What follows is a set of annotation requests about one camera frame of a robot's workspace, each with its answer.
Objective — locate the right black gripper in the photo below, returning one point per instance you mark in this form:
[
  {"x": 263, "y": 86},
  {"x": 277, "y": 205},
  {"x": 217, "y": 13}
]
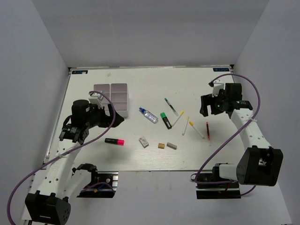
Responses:
[{"x": 208, "y": 100}]

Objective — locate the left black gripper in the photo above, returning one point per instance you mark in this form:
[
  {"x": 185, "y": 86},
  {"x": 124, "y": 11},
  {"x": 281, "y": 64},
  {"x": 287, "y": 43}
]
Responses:
[{"x": 107, "y": 121}]

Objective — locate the pink black highlighter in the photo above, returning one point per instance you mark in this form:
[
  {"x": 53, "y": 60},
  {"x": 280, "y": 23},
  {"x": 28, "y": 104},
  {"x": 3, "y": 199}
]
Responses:
[{"x": 115, "y": 141}]

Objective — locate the white yellow marker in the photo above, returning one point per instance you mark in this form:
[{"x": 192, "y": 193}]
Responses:
[
  {"x": 185, "y": 125},
  {"x": 178, "y": 117},
  {"x": 198, "y": 132}
]

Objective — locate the red gel pen refill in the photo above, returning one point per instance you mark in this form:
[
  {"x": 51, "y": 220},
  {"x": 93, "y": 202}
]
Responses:
[{"x": 208, "y": 131}]

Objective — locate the clear blue spray bottle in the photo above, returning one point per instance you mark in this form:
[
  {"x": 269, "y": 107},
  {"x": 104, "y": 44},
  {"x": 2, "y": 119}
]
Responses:
[{"x": 147, "y": 114}]

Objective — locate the green gel pen refill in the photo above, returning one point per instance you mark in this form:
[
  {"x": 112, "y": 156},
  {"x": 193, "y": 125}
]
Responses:
[{"x": 172, "y": 108}]

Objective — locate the green black highlighter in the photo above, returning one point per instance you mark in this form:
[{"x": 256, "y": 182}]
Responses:
[{"x": 165, "y": 120}]

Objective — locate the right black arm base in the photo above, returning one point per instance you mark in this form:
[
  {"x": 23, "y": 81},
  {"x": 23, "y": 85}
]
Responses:
[{"x": 215, "y": 191}]

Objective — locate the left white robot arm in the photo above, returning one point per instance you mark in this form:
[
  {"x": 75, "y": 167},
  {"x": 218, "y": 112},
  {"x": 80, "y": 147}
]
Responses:
[{"x": 50, "y": 204}]

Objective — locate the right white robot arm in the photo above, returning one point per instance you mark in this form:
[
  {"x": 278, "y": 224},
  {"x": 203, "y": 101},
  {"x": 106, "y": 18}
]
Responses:
[{"x": 260, "y": 163}]

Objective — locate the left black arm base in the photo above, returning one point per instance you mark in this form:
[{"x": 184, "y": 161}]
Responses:
[{"x": 103, "y": 186}]

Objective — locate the white right compartment container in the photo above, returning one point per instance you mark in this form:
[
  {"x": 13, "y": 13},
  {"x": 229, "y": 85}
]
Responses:
[{"x": 120, "y": 98}]

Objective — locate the white compartment container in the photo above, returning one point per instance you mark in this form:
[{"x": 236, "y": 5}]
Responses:
[
  {"x": 105, "y": 89},
  {"x": 120, "y": 98}
]

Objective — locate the right blue table label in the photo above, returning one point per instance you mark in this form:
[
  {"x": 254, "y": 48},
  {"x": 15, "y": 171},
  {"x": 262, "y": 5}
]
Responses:
[{"x": 220, "y": 69}]

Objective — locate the blue table label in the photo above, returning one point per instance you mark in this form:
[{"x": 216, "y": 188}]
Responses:
[
  {"x": 220, "y": 69},
  {"x": 79, "y": 72}
]

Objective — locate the white left compartment container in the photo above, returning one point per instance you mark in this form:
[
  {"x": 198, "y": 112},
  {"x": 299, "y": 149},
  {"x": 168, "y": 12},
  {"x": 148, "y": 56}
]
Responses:
[{"x": 105, "y": 89}]

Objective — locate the tan eraser block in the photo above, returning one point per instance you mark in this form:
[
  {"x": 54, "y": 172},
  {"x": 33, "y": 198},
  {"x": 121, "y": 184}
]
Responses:
[{"x": 161, "y": 145}]

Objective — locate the grey eraser block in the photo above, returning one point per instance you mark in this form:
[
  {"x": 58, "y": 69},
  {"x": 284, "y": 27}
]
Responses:
[{"x": 170, "y": 145}]

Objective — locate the left blue table label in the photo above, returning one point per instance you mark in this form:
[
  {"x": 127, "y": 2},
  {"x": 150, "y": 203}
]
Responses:
[{"x": 79, "y": 72}]

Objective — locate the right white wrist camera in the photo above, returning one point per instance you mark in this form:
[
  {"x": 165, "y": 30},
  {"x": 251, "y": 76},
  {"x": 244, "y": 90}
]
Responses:
[{"x": 217, "y": 85}]

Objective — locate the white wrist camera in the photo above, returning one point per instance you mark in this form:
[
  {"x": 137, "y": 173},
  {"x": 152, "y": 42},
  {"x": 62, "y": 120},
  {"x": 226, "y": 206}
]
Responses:
[
  {"x": 217, "y": 85},
  {"x": 96, "y": 99}
]

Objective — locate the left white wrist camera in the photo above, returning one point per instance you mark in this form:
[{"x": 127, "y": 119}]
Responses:
[{"x": 96, "y": 99}]

